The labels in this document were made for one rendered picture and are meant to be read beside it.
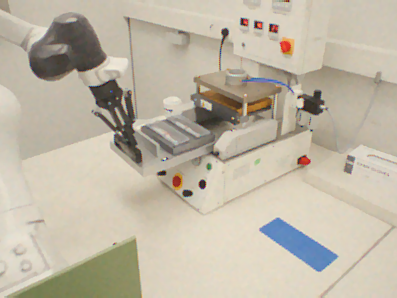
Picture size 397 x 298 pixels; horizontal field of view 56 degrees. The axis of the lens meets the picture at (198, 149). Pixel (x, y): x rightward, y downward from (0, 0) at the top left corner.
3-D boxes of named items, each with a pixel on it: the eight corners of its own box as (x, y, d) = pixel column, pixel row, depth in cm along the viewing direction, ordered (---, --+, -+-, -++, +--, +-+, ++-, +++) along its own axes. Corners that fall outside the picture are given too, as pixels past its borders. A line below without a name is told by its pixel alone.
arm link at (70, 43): (41, 78, 99) (43, 93, 91) (11, 32, 90) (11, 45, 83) (103, 49, 101) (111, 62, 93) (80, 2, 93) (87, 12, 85)
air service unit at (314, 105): (292, 120, 137) (298, 81, 130) (326, 134, 127) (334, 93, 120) (283, 123, 134) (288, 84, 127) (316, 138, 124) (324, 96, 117)
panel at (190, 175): (152, 173, 145) (168, 128, 141) (199, 211, 124) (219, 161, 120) (148, 172, 144) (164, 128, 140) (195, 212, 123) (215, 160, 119)
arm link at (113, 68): (70, 66, 99) (80, 83, 102) (89, 78, 90) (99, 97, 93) (109, 44, 103) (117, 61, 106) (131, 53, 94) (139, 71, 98)
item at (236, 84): (240, 87, 154) (242, 56, 148) (299, 110, 133) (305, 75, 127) (193, 100, 141) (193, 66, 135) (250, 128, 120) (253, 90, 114)
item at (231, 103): (233, 93, 148) (234, 69, 144) (274, 110, 133) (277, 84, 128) (199, 102, 139) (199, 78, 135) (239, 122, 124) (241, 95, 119)
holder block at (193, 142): (180, 120, 137) (180, 114, 135) (214, 140, 123) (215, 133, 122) (140, 132, 128) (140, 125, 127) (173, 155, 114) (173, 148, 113)
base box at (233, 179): (248, 135, 175) (251, 101, 167) (314, 169, 149) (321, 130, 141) (150, 172, 147) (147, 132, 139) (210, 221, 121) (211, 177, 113)
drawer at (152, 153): (182, 127, 140) (182, 108, 136) (220, 150, 125) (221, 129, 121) (110, 150, 124) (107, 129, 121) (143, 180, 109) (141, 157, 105)
